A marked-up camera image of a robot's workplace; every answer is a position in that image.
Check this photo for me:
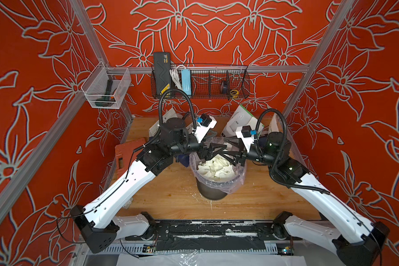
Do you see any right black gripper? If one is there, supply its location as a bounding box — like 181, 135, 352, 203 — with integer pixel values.
220, 136, 280, 170

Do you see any white green paper bag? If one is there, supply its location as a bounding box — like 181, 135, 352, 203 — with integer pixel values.
221, 105, 257, 137

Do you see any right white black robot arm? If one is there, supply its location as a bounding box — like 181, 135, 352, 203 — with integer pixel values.
226, 132, 390, 266

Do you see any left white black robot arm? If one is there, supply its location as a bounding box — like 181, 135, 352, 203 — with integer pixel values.
70, 114, 226, 254

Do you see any pile of torn paper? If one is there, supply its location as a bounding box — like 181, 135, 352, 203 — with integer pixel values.
197, 155, 236, 182

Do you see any clear plastic bin liner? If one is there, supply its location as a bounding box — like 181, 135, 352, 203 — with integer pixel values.
189, 153, 247, 200

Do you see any grey mesh trash bin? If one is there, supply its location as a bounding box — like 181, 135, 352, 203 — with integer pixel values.
196, 180, 228, 201

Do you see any yellow black tape measure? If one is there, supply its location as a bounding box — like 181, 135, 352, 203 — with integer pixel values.
230, 89, 239, 99

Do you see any dark small item in basket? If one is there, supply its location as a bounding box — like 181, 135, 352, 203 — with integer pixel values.
221, 80, 230, 95

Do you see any light blue power bank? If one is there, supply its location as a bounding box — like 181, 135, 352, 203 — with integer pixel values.
181, 69, 192, 96

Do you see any red plastic tool case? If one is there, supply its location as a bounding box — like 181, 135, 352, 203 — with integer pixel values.
115, 138, 146, 177

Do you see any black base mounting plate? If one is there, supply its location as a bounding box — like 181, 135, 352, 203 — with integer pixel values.
124, 219, 300, 254

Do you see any black yellow box device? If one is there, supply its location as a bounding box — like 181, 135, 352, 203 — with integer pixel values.
153, 52, 172, 95

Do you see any dark green tool in box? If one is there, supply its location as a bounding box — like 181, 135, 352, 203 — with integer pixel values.
94, 79, 115, 107

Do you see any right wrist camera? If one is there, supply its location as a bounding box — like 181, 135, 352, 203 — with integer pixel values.
236, 125, 257, 152

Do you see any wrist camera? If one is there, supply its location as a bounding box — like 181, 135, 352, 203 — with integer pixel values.
194, 114, 217, 144
236, 125, 257, 152

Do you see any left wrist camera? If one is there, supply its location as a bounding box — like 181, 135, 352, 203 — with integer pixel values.
194, 114, 217, 144

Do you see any white coiled cable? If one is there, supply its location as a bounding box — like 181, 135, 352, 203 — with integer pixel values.
169, 64, 187, 94

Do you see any clear acrylic wall box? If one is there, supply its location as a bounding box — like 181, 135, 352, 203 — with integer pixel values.
82, 62, 131, 109

